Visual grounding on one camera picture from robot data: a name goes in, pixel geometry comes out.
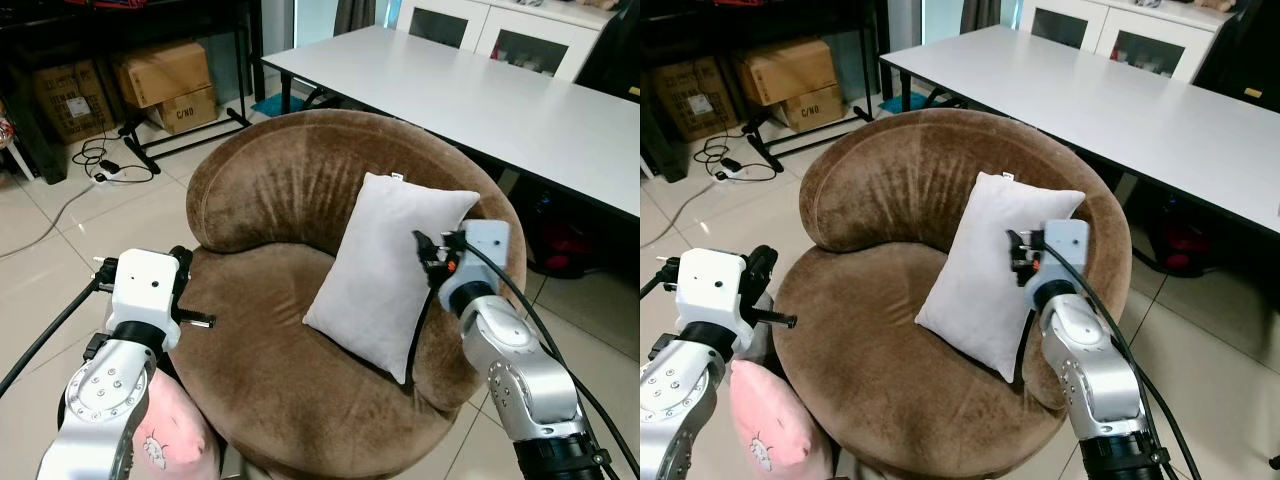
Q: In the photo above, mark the pink pillow with print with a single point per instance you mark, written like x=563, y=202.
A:
x=170, y=435
x=775, y=430

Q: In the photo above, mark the teal floor mat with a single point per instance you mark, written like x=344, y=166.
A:
x=900, y=103
x=272, y=105

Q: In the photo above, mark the long white table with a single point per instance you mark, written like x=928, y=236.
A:
x=480, y=90
x=1100, y=100

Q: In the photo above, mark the white power strip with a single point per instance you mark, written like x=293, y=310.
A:
x=732, y=173
x=110, y=174

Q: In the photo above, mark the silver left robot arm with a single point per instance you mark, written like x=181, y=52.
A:
x=680, y=400
x=100, y=400

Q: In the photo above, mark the red and black bag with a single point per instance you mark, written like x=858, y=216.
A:
x=1185, y=240
x=565, y=240

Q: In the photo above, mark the small lettered cardboard box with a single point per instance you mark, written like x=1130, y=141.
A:
x=812, y=108
x=185, y=110

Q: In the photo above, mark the white glass door cabinet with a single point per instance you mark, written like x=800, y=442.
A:
x=1150, y=45
x=530, y=40

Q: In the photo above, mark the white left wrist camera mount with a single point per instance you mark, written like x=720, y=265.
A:
x=710, y=285
x=145, y=285

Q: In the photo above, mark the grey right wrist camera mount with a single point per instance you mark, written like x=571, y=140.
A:
x=1062, y=250
x=485, y=250

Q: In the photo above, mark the large plain cardboard box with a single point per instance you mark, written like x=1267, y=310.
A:
x=165, y=72
x=790, y=70

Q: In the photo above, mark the dark printed cardboard box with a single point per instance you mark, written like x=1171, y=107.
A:
x=72, y=100
x=695, y=100

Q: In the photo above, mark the grey rectangular pillow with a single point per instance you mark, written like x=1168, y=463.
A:
x=985, y=270
x=380, y=270

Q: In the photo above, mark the brown round velvet sofa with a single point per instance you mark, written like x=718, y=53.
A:
x=280, y=370
x=880, y=360

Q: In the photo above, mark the grey curtain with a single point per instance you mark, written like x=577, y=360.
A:
x=354, y=15
x=980, y=13

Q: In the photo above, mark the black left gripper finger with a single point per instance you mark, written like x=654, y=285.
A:
x=198, y=320
x=775, y=319

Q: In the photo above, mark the black frame desk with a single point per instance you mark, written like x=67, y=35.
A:
x=150, y=20
x=760, y=20

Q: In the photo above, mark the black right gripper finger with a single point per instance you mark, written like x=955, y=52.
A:
x=425, y=244
x=1020, y=273
x=1015, y=245
x=435, y=277

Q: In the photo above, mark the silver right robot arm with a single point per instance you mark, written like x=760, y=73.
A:
x=520, y=370
x=1095, y=370

